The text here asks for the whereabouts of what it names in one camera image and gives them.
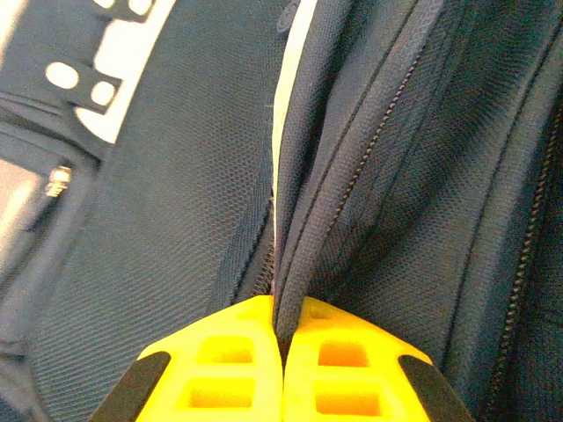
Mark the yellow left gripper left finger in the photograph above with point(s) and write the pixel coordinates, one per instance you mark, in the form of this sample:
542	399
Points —
264	365

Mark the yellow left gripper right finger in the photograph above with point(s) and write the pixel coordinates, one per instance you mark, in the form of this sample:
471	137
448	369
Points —
303	365

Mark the navy blue backpack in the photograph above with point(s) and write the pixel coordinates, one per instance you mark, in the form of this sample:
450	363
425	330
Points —
396	176

